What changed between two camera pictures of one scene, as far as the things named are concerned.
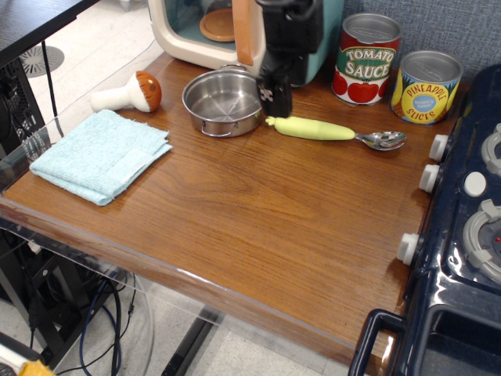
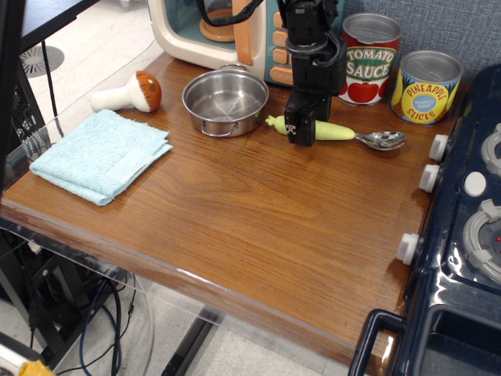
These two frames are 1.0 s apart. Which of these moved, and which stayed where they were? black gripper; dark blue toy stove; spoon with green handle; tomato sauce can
Moved: black gripper
Stayed: tomato sauce can; dark blue toy stove; spoon with green handle
